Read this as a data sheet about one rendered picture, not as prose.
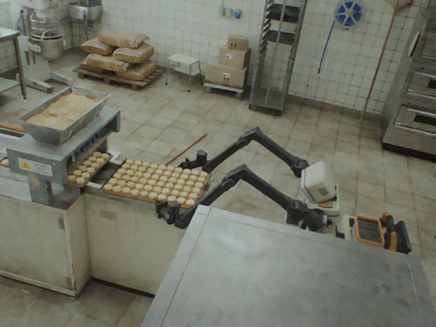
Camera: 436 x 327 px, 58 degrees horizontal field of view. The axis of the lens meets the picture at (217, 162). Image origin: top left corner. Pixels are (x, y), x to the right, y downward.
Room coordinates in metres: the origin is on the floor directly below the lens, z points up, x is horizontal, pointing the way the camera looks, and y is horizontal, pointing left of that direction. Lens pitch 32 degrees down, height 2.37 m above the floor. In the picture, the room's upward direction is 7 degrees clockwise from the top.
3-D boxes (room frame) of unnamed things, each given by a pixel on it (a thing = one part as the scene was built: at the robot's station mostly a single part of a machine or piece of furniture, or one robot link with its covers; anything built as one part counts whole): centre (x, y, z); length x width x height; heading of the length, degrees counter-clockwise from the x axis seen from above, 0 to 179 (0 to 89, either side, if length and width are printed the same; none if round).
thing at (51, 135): (2.12, 0.93, 1.25); 0.56 x 0.29 x 0.14; 170
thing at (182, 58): (6.06, 0.70, 0.23); 0.45 x 0.45 x 0.46; 67
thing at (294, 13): (5.60, -0.64, 1.41); 0.60 x 0.40 x 0.01; 168
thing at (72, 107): (2.12, 0.93, 1.28); 0.54 x 0.27 x 0.06; 170
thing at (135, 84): (6.06, 1.74, 0.06); 1.20 x 0.80 x 0.11; 77
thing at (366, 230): (1.81, -0.92, 0.87); 0.23 x 0.15 x 0.11; 171
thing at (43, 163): (2.12, 0.93, 1.01); 0.72 x 0.33 x 0.34; 170
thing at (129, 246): (2.03, 0.43, 0.45); 0.70 x 0.34 x 0.90; 80
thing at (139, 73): (6.00, 1.45, 0.19); 0.72 x 0.42 x 0.15; 169
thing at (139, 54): (5.97, 1.48, 0.47); 0.72 x 0.42 x 0.17; 170
